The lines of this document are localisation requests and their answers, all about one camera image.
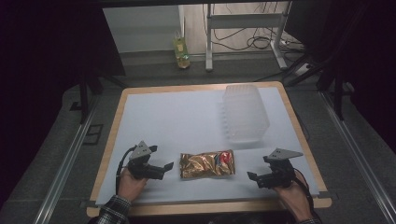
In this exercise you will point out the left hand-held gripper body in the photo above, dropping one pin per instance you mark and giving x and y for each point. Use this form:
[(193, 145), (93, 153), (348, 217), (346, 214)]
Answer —
[(140, 157)]

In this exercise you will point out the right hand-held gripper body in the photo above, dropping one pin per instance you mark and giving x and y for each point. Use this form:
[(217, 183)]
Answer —
[(280, 169)]

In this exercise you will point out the gold foil snack packet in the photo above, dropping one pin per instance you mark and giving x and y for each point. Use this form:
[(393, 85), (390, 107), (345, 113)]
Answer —
[(207, 164)]

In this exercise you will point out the clear plastic container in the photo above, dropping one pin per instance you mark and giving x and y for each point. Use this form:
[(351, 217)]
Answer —
[(246, 113)]

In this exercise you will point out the person's right hand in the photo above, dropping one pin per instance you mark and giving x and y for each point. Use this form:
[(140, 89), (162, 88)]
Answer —
[(294, 196)]

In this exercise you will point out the person's left hand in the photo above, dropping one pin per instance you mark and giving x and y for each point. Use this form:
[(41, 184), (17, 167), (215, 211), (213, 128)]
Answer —
[(129, 185)]

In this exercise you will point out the white table mat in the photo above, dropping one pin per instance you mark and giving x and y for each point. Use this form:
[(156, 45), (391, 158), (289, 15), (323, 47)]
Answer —
[(186, 124)]

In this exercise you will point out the grey table corner clip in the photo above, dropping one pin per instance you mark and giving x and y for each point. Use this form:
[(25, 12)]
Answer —
[(88, 204), (327, 195)]

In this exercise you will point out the black metal stand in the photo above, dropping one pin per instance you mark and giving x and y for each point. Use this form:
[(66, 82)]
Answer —
[(330, 77), (84, 96)]

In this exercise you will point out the green drink bottle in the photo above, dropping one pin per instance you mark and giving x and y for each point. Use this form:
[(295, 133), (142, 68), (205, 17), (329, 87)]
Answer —
[(181, 51)]

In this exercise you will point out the white power strip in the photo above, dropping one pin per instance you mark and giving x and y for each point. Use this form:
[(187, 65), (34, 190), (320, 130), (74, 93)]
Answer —
[(292, 43)]

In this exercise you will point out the white cabinet panel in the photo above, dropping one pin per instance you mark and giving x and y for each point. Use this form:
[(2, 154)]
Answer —
[(140, 28)]

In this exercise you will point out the aluminium floor rail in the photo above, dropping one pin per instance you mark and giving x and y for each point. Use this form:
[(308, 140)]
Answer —
[(67, 165), (355, 149)]

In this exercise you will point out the white metal desk frame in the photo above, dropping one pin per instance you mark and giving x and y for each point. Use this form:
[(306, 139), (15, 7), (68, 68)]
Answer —
[(243, 21)]

